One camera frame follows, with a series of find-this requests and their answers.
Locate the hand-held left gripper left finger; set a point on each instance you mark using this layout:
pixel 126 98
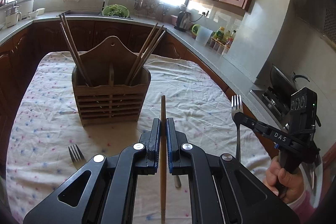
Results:
pixel 155 145

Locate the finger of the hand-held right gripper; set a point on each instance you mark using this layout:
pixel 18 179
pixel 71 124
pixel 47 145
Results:
pixel 249 123

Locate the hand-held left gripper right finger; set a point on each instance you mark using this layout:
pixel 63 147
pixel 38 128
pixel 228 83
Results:
pixel 170 145

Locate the metal fork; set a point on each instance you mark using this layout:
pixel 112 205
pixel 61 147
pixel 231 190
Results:
pixel 76 154
pixel 236 106

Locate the wooden chopstick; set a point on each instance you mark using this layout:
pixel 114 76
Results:
pixel 150 43
pixel 72 35
pixel 147 43
pixel 154 43
pixel 68 35
pixel 68 43
pixel 163 187
pixel 158 43

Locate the wooden slatted utensil holder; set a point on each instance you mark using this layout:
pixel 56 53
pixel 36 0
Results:
pixel 110 106

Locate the person's right forearm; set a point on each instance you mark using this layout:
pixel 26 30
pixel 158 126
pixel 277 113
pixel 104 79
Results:
pixel 304 208

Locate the person's right hand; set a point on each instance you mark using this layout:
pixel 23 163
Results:
pixel 291 184

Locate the gas stove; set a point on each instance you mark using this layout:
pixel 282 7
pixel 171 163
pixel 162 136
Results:
pixel 275 103

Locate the metal cutlery piece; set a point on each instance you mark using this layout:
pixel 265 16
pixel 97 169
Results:
pixel 177 182

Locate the black wok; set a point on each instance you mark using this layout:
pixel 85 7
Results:
pixel 282 79

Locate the white floral tablecloth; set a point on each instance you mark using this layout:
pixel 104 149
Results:
pixel 197 98

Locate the grey stone countertop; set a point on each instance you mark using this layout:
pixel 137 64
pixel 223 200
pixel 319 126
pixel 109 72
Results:
pixel 236 66

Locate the row of spice jars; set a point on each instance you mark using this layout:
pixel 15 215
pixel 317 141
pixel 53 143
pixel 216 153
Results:
pixel 219 47

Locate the steel electric kettle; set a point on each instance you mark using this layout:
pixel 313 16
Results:
pixel 182 20

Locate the kitchen tool stand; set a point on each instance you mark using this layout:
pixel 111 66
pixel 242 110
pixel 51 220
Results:
pixel 164 12

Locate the green colander with vegetables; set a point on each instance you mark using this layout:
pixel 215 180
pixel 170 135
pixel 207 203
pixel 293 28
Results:
pixel 115 10

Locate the kitchen sink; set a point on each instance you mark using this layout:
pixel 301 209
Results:
pixel 81 13

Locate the small white bowl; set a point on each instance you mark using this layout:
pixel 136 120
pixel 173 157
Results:
pixel 40 11
pixel 32 15

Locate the white electric cooker pot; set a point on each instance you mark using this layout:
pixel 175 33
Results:
pixel 25 6

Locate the black wall outlet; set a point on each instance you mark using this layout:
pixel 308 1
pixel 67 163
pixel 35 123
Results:
pixel 205 13

